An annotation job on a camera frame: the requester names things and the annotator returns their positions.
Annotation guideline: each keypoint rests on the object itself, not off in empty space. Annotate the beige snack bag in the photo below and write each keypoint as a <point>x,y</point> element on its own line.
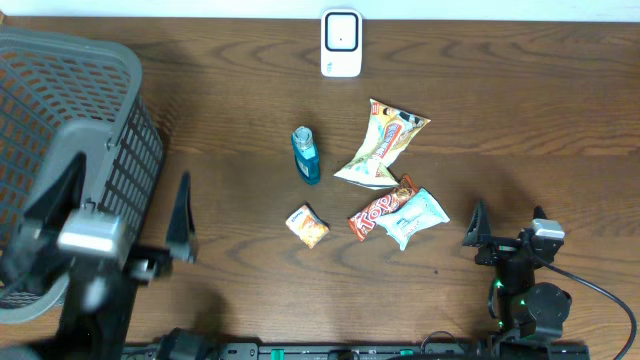
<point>390,131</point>

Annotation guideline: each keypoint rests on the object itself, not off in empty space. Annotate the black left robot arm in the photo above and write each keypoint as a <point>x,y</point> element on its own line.
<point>94,321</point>

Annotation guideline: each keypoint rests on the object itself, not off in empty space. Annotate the red Top chocolate bar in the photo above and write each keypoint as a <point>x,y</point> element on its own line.
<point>366,220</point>

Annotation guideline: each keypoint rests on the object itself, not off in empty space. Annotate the blue mouthwash bottle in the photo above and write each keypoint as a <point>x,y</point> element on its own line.
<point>306,155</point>

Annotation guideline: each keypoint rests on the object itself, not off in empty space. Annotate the grey plastic shopping basket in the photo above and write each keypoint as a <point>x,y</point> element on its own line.
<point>61,95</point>

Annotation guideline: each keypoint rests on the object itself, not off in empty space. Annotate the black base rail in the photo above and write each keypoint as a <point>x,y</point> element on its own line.
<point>433,350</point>

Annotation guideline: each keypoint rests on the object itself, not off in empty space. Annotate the small orange snack box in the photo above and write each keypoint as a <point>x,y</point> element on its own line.
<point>307,226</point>

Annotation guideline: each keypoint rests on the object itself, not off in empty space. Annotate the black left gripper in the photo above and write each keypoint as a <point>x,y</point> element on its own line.
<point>148,267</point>

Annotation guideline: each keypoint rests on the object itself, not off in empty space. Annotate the light blue snack packet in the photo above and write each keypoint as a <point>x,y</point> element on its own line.
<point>422,211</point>

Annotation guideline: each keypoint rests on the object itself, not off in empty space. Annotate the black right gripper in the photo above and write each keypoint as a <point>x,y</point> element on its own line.
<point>479,234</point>

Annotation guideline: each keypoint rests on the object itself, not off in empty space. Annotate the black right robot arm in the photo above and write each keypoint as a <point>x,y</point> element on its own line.
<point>531,313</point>

